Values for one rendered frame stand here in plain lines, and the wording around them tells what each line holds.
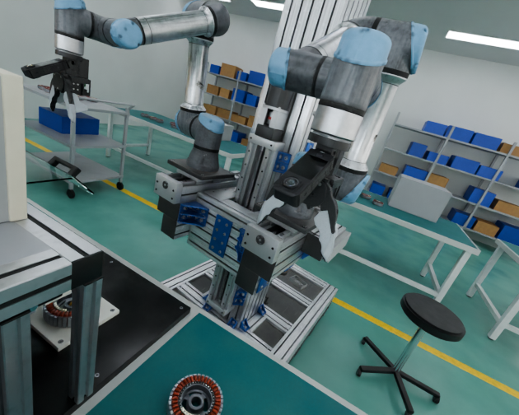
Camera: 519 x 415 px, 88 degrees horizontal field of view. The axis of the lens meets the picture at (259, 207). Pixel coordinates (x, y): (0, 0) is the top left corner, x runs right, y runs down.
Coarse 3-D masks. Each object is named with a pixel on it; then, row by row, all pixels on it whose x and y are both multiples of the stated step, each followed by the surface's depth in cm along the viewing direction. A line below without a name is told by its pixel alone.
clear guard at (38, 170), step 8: (32, 160) 73; (40, 160) 75; (32, 168) 69; (40, 168) 70; (48, 168) 71; (56, 168) 73; (32, 176) 65; (40, 176) 66; (48, 176) 67; (56, 176) 68; (64, 176) 70; (72, 176) 71; (80, 184) 75
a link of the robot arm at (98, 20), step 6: (96, 18) 83; (102, 18) 84; (108, 18) 82; (96, 24) 83; (102, 24) 81; (96, 30) 84; (90, 36) 85; (96, 36) 85; (102, 36) 84; (102, 42) 88; (108, 42) 84; (120, 48) 92
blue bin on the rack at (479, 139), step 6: (474, 138) 502; (480, 138) 498; (486, 138) 494; (492, 138) 491; (498, 138) 487; (474, 144) 504; (480, 144) 499; (486, 144) 496; (492, 144) 492; (498, 144) 489
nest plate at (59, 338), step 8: (104, 304) 71; (40, 312) 64; (104, 312) 69; (112, 312) 70; (32, 320) 62; (40, 320) 62; (104, 320) 67; (32, 328) 61; (40, 328) 61; (48, 328) 61; (56, 328) 62; (64, 328) 62; (48, 336) 59; (56, 336) 60; (64, 336) 60; (56, 344) 58; (64, 344) 59
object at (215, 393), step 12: (180, 384) 57; (192, 384) 58; (204, 384) 59; (216, 384) 60; (180, 396) 55; (192, 396) 57; (204, 396) 59; (216, 396) 57; (168, 408) 53; (180, 408) 53; (192, 408) 55; (216, 408) 55
